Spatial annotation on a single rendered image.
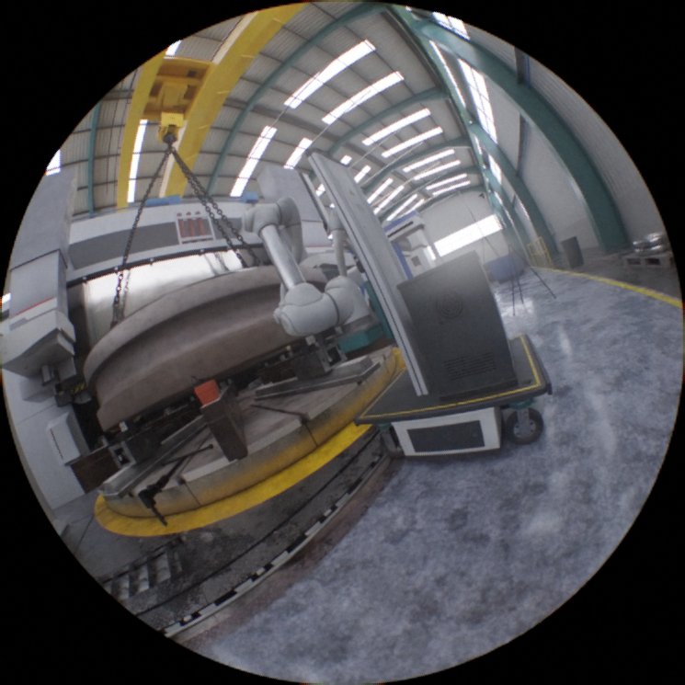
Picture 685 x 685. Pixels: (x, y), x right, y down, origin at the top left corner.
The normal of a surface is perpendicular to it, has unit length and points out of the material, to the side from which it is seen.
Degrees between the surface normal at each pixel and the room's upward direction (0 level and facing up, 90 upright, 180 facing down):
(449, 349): 90
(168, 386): 90
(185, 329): 90
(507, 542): 0
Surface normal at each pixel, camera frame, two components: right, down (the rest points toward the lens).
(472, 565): -0.40, -0.91
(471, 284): -0.57, 0.29
